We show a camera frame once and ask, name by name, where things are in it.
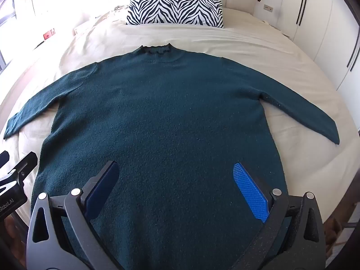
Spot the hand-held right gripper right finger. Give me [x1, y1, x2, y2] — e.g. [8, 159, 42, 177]
[229, 162, 326, 270]

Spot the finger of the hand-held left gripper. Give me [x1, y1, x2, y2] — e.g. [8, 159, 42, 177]
[0, 151, 10, 172]
[11, 151, 38, 187]

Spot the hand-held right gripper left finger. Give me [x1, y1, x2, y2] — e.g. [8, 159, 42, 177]
[27, 160, 124, 270]

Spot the dark teal knit sweater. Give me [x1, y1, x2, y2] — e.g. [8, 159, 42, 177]
[3, 43, 340, 270]

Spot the bed with cream sheet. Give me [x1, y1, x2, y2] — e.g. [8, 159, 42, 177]
[0, 6, 353, 223]

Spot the black framed window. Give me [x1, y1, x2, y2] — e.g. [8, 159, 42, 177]
[0, 0, 20, 71]

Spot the zebra print pillow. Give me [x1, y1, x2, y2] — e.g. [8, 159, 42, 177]
[126, 0, 225, 29]

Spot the white wardrobe with black handles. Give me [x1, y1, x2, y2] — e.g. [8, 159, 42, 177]
[254, 0, 360, 135]

